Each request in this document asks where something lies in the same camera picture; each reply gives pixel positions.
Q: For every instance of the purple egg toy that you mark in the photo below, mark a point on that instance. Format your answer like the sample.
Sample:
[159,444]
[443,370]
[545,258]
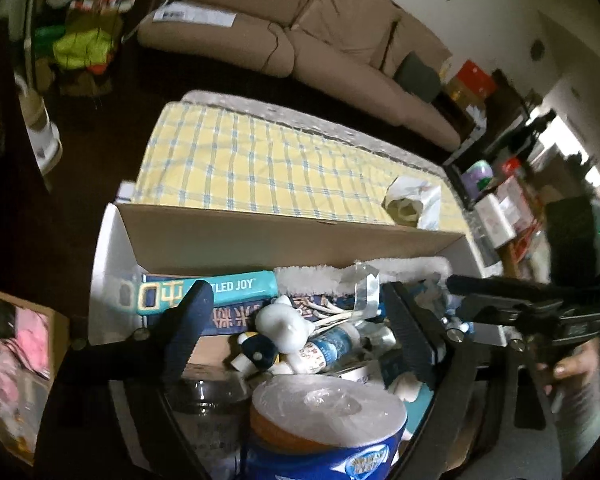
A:
[478,176]

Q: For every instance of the white bottle brush teal handle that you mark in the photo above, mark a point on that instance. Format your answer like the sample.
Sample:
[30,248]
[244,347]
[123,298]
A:
[148,294]

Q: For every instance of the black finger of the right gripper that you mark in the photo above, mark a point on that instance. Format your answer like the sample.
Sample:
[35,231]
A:
[497,286]
[510,319]

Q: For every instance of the paper sheet on sofa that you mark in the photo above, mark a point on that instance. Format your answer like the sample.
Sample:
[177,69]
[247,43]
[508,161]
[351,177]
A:
[182,12]

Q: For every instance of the blue toilet paper roll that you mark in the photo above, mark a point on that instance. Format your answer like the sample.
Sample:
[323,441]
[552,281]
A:
[322,427]

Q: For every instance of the yellow plaid tablecloth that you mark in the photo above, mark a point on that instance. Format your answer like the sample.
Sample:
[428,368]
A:
[213,151]

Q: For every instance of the cardboard sorting box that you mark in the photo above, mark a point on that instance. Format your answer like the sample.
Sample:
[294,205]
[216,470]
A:
[148,257]

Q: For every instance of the red gift boxes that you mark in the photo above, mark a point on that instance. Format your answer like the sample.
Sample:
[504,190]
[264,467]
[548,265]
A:
[471,86]

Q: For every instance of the white tissue box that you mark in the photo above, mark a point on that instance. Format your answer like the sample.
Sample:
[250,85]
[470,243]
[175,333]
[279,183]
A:
[499,230]

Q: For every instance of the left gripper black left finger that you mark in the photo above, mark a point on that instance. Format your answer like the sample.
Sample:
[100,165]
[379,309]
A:
[107,415]

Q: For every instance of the black lid plastic cup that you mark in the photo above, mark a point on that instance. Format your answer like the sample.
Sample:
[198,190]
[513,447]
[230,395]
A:
[211,407]

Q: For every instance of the dark blue noodle box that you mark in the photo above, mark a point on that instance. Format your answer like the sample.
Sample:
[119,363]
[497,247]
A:
[324,296]

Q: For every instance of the person's right hand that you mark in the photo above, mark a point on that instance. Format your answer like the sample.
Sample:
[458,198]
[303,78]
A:
[579,368]

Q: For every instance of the brown fabric sofa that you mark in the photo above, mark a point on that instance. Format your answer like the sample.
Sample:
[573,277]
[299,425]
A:
[347,49]

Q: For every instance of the small white plastic bottle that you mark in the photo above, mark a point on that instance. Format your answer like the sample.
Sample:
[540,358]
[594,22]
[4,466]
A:
[324,350]

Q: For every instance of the dark green cushion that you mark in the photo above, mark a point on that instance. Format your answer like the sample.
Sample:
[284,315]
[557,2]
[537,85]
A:
[417,78]

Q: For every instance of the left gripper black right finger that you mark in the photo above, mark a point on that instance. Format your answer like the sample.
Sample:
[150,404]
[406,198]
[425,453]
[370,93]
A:
[489,418]

